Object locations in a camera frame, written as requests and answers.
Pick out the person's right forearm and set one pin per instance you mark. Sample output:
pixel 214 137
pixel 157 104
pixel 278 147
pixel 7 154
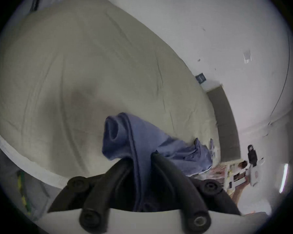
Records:
pixel 238 194

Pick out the bed with beige sheet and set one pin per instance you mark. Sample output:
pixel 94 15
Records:
pixel 88 69

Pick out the grey padded headboard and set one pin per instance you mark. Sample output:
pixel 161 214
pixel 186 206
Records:
pixel 225 121

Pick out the blue garment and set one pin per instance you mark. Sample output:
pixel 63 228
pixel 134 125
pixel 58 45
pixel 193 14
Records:
pixel 141 138

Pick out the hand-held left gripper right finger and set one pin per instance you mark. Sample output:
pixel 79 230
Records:
pixel 175 186

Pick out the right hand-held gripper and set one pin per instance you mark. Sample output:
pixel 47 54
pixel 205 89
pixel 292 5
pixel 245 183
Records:
pixel 256 174

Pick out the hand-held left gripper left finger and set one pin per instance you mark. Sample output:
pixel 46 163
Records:
pixel 97 194

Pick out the person's right hand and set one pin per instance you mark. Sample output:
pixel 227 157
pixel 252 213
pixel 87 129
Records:
pixel 242 165

